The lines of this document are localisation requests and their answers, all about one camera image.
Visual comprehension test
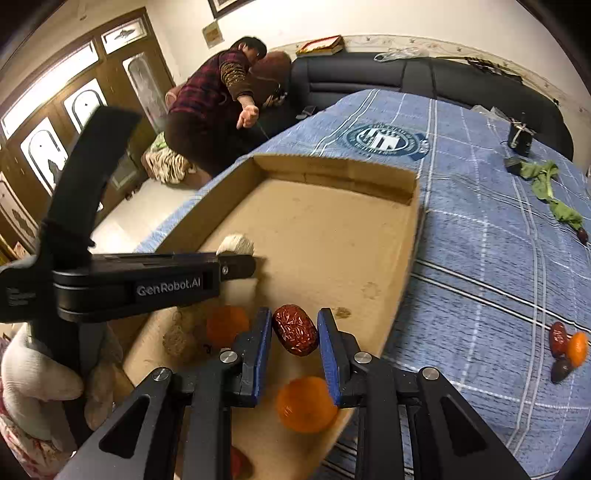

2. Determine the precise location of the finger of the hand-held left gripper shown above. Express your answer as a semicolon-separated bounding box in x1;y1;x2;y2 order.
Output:
218;254;257;281

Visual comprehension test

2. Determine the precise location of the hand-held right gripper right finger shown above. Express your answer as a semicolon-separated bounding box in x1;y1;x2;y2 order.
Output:
317;308;532;480

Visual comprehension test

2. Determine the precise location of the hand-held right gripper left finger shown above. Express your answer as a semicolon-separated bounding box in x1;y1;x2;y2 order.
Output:
55;307;273;480

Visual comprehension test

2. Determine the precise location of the small wrinkled red date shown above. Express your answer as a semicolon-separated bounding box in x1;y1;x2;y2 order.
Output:
271;304;320;357

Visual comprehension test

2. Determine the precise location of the orange mandarin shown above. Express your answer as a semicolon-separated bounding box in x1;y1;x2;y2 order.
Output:
205;305;250;348
567;331;590;367
276;376;340;433

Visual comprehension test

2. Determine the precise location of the shallow cardboard box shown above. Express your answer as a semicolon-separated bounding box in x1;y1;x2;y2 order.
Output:
113;154;426;480

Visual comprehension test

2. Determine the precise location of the person's left forearm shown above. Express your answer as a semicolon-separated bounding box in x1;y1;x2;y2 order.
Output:
0;413;79;480

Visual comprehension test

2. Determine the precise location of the person's left hand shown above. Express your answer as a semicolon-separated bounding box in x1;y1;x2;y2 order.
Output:
0;323;122;441

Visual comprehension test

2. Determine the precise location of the knitted beige blanket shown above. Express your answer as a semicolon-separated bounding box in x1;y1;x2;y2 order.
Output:
141;134;197;185

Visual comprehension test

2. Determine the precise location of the blue plaid bed sheet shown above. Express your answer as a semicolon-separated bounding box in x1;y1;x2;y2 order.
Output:
134;88;591;480

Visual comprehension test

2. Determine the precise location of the brown cushion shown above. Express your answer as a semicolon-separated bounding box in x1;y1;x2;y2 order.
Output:
252;52;291;107

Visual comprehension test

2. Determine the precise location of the dark brown date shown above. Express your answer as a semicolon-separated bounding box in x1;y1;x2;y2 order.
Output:
551;357;574;384

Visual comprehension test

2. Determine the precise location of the wooden glass-panel door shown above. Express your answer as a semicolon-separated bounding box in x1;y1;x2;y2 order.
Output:
0;7;176;259

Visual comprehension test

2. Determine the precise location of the black leather sofa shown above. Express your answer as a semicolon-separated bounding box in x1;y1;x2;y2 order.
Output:
286;51;573;158

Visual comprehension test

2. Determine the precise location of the small framed picture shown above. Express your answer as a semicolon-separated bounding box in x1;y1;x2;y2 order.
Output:
202;21;225;49

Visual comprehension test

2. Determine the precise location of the red gift box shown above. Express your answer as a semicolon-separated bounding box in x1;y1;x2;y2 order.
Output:
295;34;345;56

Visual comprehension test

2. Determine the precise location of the crumpled plastic bag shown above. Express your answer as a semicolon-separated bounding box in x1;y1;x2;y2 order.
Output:
374;46;426;63

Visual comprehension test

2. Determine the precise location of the green leafy vegetable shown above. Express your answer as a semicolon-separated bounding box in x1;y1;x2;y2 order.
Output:
519;161;585;232

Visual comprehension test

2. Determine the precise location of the small black device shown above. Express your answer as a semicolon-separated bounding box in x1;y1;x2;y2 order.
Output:
507;117;539;155

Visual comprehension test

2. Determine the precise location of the framed wall painting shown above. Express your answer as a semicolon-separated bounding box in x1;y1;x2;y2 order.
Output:
208;0;254;19

